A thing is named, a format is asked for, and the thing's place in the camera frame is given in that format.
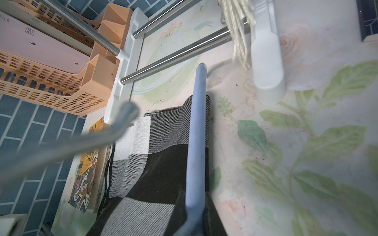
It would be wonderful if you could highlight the black grey checkered mat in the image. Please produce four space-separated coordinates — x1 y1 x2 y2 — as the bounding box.
85 95 228 236

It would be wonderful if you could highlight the light blue plastic hanger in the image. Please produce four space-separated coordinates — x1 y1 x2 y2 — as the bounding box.
1 63 207 236

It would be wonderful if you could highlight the plaid cream blue scarf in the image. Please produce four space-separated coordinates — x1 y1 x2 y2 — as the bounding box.
217 0 256 70

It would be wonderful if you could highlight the white steel clothes rack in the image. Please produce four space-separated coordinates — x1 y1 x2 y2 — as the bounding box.
45 1 285 124

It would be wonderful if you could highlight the orange plastic file organizer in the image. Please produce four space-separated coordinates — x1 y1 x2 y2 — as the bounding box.
1 1 120 116

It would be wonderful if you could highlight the yellow illustrated book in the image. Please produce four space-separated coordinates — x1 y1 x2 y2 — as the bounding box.
68 117 104 213

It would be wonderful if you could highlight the pink folder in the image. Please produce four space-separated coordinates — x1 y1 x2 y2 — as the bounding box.
1 12 90 74

